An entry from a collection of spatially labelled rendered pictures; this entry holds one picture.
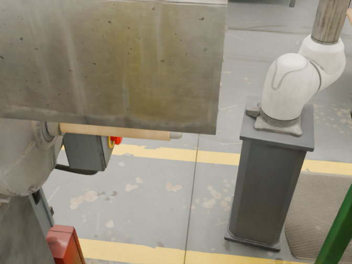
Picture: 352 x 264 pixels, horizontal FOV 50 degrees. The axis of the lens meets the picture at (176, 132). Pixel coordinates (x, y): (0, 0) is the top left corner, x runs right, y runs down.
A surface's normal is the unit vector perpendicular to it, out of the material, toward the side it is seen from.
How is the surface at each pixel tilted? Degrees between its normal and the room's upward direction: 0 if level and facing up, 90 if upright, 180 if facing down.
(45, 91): 90
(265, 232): 90
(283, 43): 0
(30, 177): 94
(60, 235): 0
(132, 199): 0
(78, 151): 90
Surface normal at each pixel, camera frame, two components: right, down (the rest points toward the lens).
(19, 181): 0.82, 0.48
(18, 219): 0.99, 0.08
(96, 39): -0.12, 0.65
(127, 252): 0.00, -0.76
